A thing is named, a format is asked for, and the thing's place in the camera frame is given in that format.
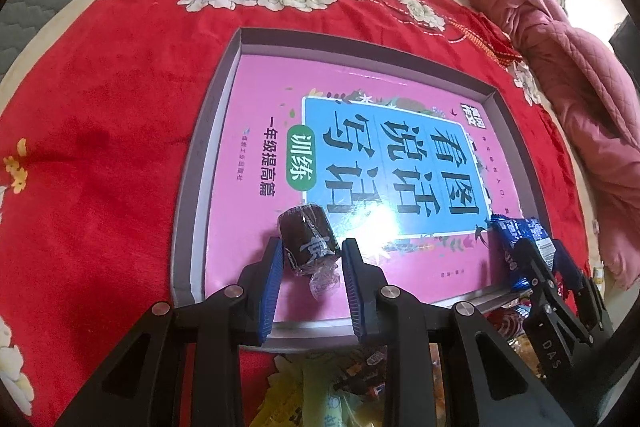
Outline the blue snack packet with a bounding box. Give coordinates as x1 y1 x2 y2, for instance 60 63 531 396
487 213 557 293

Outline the pile of assorted snack packets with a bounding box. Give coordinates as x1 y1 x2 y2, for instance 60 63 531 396
245 297 551 427

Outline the red floral blanket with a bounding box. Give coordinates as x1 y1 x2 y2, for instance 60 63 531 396
0 0 601 427

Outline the grey cardboard box tray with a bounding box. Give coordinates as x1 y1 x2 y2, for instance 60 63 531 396
170 27 556 350

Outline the dark brown candy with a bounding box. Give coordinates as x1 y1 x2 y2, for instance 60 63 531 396
276 203 344 303

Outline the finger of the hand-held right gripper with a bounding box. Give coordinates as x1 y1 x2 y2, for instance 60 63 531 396
552 238 616 339
514 240 592 388

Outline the pink quilted duvet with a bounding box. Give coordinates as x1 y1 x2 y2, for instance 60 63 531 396
459 0 640 278

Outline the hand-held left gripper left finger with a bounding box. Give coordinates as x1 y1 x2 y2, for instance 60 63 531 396
75 237 286 427

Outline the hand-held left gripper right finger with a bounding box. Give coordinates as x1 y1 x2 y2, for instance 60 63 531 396
341 237 576 427

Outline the pink book with blue panel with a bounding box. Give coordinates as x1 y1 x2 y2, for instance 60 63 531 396
200 54 541 328

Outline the dark flat panel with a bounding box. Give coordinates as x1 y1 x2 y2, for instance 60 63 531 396
609 14 640 78

